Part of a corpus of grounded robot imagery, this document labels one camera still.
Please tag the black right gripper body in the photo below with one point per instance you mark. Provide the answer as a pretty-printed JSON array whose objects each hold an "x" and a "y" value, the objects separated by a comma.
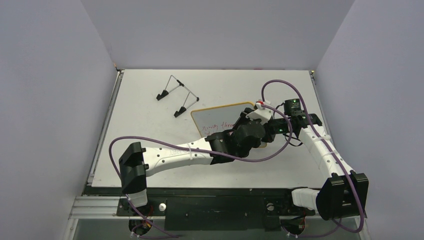
[{"x": 275, "y": 126}]

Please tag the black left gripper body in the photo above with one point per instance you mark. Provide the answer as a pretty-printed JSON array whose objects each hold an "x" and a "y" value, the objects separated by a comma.
[{"x": 243, "y": 120}]

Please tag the black wire easel stand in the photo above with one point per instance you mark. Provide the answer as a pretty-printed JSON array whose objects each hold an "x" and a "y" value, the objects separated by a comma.
[{"x": 180, "y": 95}]

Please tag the aluminium extrusion rail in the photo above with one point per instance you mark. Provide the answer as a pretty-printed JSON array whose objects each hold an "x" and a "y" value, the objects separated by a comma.
[{"x": 92, "y": 208}]

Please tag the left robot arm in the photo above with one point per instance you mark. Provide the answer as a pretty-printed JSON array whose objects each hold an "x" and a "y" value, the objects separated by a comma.
[{"x": 137, "y": 163}]

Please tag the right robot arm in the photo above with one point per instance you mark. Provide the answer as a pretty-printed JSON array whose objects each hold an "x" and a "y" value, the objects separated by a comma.
[{"x": 344, "y": 192}]

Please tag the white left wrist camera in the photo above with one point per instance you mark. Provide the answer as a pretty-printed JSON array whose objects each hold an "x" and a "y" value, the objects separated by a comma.
[{"x": 261, "y": 113}]

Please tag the yellow framed whiteboard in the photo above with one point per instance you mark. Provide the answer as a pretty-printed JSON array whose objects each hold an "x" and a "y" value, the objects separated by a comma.
[{"x": 218, "y": 118}]

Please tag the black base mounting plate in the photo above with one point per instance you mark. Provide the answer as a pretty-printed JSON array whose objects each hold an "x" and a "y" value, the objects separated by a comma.
[{"x": 255, "y": 222}]

